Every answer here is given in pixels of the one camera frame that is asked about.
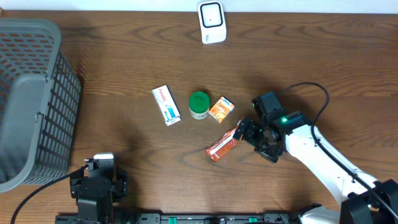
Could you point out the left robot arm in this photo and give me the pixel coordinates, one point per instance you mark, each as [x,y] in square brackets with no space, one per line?
[98,210]

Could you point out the green lid jar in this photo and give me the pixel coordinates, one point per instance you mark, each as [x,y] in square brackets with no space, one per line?
[199,105]

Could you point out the white barcode scanner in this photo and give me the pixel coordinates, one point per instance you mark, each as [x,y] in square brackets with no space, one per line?
[212,22]

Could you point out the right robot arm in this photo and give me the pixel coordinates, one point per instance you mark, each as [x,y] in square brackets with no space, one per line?
[360,196]

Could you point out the small orange box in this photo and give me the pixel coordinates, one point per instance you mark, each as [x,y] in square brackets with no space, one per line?
[221,109]

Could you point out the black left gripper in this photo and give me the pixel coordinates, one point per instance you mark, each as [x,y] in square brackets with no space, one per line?
[119,188]

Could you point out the orange Topps candy bar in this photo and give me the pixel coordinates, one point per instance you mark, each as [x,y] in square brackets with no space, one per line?
[224,144]

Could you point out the grey plastic basket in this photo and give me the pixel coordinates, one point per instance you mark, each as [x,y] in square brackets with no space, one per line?
[40,101]

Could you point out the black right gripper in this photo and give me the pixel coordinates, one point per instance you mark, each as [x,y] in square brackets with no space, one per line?
[269,154]

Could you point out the white Panadol box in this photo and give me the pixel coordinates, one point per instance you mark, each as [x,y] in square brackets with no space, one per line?
[167,105]

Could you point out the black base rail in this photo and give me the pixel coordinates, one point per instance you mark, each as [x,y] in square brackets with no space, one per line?
[156,218]

